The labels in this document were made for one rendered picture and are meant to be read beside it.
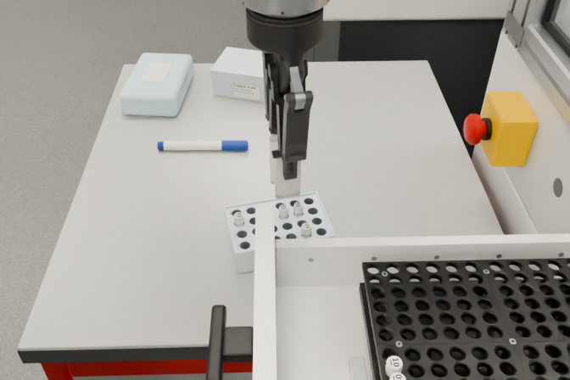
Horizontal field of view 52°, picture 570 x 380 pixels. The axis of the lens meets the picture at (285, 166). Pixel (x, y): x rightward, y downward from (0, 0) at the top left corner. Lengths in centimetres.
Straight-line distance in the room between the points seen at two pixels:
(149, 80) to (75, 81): 171
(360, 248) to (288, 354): 12
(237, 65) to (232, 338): 62
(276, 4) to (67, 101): 209
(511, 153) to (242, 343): 44
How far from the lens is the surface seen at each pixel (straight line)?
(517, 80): 83
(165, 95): 97
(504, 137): 76
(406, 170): 88
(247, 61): 103
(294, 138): 61
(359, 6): 119
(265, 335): 47
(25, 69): 289
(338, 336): 58
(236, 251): 70
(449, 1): 122
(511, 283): 57
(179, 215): 81
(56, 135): 239
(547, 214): 76
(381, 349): 50
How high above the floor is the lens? 131
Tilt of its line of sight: 39 degrees down
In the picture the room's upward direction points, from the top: straight up
